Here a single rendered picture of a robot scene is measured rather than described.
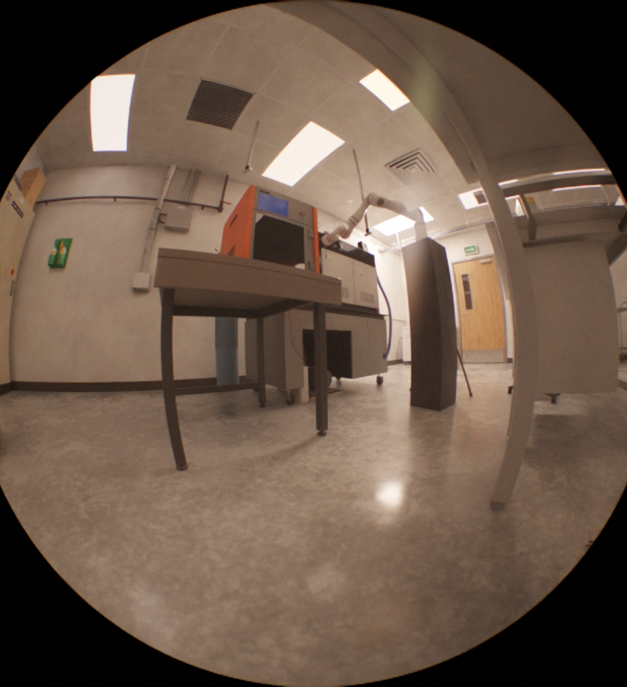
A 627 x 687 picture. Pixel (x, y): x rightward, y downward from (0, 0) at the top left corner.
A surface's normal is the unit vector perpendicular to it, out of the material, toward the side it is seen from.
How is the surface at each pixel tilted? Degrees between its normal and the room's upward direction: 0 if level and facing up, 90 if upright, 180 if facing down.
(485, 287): 90
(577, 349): 90
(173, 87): 180
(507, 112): 180
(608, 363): 90
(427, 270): 90
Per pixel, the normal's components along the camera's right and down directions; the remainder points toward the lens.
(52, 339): 0.62, -0.04
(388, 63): 0.03, 1.00
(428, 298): -0.88, 0.01
